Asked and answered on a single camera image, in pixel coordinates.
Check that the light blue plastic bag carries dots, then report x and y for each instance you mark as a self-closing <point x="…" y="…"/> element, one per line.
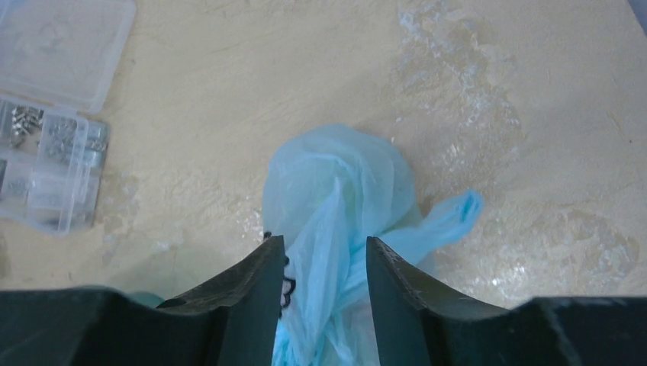
<point x="328" y="191"/>

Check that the clear plastic screw box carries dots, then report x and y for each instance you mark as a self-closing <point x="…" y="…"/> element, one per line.
<point x="58" y="60"/>

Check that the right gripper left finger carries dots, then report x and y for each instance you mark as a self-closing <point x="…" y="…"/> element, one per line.
<point x="229" y="319"/>

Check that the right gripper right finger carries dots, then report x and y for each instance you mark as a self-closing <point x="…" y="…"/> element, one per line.
<point x="419" y="320"/>

